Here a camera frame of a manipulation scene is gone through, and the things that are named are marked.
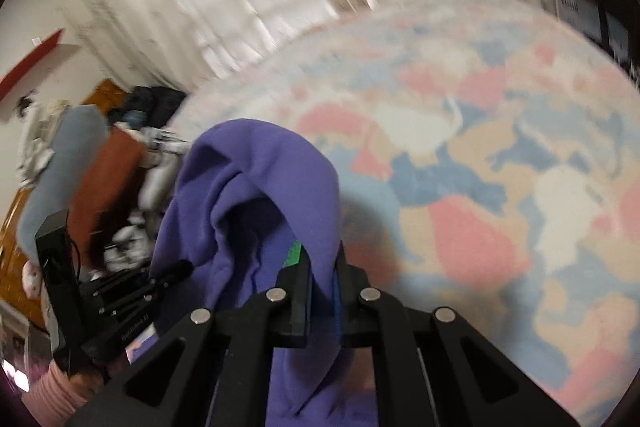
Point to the pink white plush toy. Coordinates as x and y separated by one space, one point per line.
31 280

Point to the black dark clothes pile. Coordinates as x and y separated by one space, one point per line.
147 107

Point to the pastel patchwork bed blanket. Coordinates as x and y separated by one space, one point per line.
488 157

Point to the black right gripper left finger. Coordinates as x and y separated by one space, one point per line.
211 369

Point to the white clothes on blanket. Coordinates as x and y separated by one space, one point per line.
35 151

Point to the blue grey rolled blanket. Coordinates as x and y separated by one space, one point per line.
81 133

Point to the purple zip hoodie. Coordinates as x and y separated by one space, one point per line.
246 193

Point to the pink sleeve forearm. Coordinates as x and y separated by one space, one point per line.
55 397

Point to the orange wooden headboard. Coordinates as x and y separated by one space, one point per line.
106 96

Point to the black white patterned folded clothes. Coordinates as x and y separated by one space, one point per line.
133 242

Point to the dark red folded garment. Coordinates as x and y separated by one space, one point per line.
105 196

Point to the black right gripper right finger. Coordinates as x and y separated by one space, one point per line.
433 368

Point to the red wall shelf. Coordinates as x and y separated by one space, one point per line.
28 62

